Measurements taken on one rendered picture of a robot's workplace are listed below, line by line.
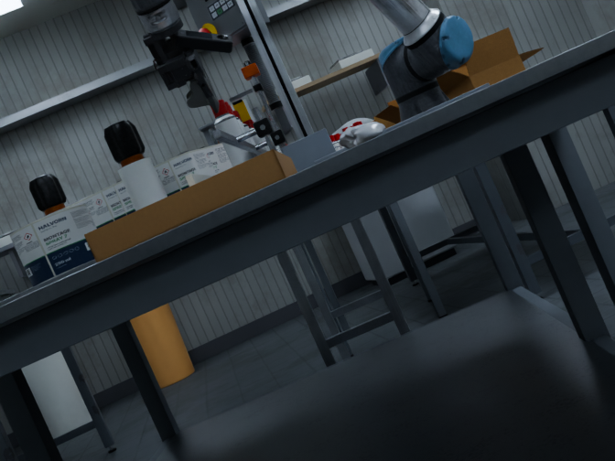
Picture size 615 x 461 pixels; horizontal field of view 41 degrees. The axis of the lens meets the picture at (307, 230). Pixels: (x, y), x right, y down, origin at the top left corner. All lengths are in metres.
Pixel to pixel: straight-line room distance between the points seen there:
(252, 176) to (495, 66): 2.87
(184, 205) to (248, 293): 5.85
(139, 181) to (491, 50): 2.12
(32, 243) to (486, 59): 2.33
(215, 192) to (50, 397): 5.36
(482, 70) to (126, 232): 2.89
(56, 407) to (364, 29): 3.90
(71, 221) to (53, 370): 4.27
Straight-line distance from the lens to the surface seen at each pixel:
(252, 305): 6.88
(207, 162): 2.39
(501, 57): 3.85
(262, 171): 1.02
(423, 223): 6.34
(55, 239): 2.09
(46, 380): 6.32
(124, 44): 7.10
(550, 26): 6.92
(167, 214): 1.04
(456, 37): 2.05
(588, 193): 2.54
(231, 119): 1.86
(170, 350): 6.33
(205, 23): 2.33
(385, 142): 0.99
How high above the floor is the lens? 0.79
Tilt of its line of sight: 1 degrees down
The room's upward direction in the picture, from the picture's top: 24 degrees counter-clockwise
